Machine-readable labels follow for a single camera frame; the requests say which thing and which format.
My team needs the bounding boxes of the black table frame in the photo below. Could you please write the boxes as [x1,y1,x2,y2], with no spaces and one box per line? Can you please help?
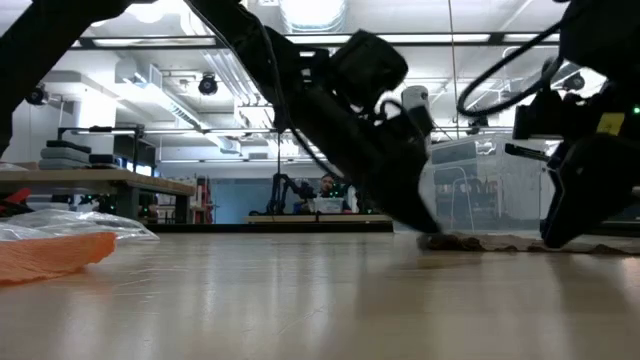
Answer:
[144,222,640,236]

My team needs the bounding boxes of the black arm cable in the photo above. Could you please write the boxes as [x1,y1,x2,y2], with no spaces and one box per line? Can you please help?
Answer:
[457,19,566,119]
[257,19,346,179]

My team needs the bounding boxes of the clear plastic bin black handles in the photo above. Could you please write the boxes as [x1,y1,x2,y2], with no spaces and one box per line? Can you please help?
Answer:
[419,132,557,235]

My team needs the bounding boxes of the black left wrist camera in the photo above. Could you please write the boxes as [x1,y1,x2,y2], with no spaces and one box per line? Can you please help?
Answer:
[324,29,409,109]

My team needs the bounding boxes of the black overhead frame bar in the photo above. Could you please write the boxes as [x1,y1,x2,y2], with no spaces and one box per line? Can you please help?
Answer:
[69,33,561,50]

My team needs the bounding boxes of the white cylindrical post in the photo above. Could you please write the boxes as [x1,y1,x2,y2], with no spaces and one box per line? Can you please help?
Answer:
[402,85,431,126]

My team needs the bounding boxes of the wooden background table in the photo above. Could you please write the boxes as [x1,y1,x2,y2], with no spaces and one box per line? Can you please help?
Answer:
[0,168,197,225]

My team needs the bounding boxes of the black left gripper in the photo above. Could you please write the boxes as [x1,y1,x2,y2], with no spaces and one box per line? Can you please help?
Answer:
[279,49,442,235]

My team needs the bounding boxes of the thin hanging cable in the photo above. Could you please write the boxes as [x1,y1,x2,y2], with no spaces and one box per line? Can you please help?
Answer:
[448,0,460,139]

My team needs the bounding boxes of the clear plastic bag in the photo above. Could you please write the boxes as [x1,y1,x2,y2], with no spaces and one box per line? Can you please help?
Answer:
[0,208,160,244]

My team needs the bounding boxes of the red object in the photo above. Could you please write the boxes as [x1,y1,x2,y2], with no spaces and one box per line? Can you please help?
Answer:
[0,187,32,216]

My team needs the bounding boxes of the small clear background bin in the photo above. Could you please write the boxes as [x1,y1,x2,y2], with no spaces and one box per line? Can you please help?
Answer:
[313,197,345,215]

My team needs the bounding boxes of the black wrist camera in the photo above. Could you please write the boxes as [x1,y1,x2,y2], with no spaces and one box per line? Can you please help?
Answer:
[512,89,566,141]
[324,29,409,109]

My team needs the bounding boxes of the person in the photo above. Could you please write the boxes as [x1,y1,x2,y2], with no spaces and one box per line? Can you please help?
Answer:
[293,173,352,215]

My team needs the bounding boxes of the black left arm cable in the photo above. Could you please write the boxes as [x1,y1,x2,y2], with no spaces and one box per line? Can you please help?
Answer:
[257,19,346,179]

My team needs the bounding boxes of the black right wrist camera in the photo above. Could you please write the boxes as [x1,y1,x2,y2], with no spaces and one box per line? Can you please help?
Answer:
[512,89,566,141]

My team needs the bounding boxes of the orange elastic bandage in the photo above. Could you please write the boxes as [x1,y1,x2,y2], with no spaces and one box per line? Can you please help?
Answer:
[0,231,118,286]

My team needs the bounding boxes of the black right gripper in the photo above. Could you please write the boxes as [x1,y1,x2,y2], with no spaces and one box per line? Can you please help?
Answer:
[540,74,640,250]

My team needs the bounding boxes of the wooden background workbench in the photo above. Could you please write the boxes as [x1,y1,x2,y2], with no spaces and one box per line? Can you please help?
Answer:
[244,213,394,225]

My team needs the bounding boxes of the brown elastic bandage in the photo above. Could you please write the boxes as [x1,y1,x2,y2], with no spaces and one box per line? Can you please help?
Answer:
[417,232,640,256]

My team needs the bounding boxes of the stack of grey pads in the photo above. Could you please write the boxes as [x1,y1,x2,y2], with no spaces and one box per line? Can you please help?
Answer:
[38,139,121,171]

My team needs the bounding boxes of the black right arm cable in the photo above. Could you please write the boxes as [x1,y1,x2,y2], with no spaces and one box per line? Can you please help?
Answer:
[457,19,566,119]

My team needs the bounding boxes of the red cabinet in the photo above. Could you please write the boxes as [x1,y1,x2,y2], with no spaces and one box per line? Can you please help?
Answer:
[194,175,215,225]

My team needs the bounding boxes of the black stand frame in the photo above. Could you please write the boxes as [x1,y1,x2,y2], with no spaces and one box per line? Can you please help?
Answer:
[57,124,146,174]

